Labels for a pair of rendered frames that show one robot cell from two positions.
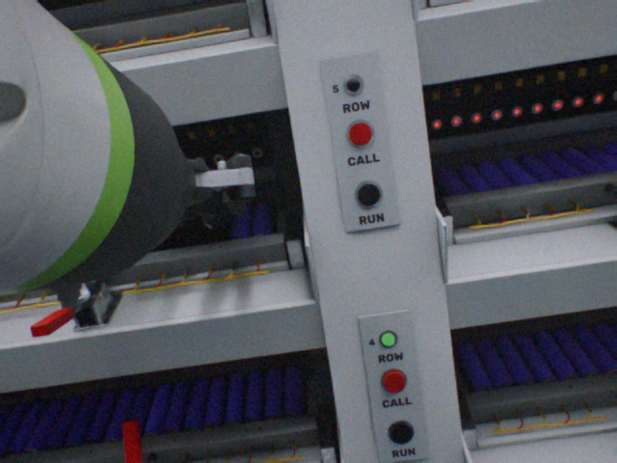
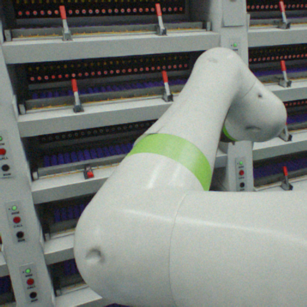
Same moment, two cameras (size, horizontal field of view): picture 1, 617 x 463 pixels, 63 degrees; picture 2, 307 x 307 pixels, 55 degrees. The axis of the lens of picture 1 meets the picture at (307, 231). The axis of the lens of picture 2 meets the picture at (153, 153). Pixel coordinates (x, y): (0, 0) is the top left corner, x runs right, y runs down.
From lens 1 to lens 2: 0.70 m
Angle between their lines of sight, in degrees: 19
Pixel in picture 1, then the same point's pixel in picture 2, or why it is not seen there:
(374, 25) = not seen: hidden behind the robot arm
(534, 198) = not seen: hidden behind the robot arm
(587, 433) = (273, 186)
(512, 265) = (263, 146)
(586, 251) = (276, 143)
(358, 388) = (234, 174)
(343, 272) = (232, 147)
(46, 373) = not seen: hidden behind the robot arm
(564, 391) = (267, 178)
